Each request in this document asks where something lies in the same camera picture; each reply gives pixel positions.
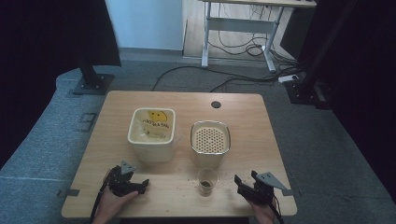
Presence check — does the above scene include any right hand-held gripper cable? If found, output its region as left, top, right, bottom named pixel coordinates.
left=270, top=199, right=285, bottom=224

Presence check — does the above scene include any black stand with base plate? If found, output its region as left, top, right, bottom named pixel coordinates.
left=71, top=54, right=115, bottom=96

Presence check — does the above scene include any white metal frame desk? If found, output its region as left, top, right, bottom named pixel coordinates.
left=199, top=0, right=318, bottom=74

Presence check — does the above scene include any short black floor cable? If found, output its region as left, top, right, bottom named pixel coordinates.
left=209, top=76, right=281, bottom=93

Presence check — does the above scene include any person's right hand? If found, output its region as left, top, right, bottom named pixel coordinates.
left=247, top=198, right=278, bottom=224

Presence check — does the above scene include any clear bag with yellow face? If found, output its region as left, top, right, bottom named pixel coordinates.
left=132, top=109, right=174, bottom=141

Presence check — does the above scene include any black cable bundle under desk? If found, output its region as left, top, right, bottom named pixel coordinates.
left=207, top=3, right=283, bottom=59

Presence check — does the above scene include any black metal stand with base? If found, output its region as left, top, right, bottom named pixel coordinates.
left=284, top=0, right=359, bottom=110

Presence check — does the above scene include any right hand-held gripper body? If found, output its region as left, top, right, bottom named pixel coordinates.
left=245, top=171, right=290, bottom=206

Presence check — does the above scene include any hand-held gripper cable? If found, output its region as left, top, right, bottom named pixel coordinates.
left=270, top=199, right=285, bottom=224
left=89, top=178, right=110, bottom=224

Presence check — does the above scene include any left hand-held gripper cable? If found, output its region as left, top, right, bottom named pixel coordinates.
left=89, top=178, right=110, bottom=224

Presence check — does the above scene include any cream square plastic bin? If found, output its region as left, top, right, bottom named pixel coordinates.
left=127, top=106, right=177, bottom=163

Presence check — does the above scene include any dark curtain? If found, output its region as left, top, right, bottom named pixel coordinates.
left=0, top=0, right=122, bottom=169

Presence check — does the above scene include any white power strip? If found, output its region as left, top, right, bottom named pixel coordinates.
left=277, top=74, right=300, bottom=84

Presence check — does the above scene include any cream container with perforated strainer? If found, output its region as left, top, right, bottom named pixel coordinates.
left=190, top=119, right=232, bottom=170

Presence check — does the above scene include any person's left hand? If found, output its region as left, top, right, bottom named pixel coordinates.
left=92, top=169, right=140, bottom=224

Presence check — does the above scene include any clear plastic cup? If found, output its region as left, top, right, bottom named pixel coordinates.
left=196, top=167, right=219, bottom=197

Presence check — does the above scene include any long black floor cable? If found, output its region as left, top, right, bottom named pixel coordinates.
left=151, top=64, right=302, bottom=92

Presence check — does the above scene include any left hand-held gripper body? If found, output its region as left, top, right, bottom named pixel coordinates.
left=107, top=160, right=143, bottom=198

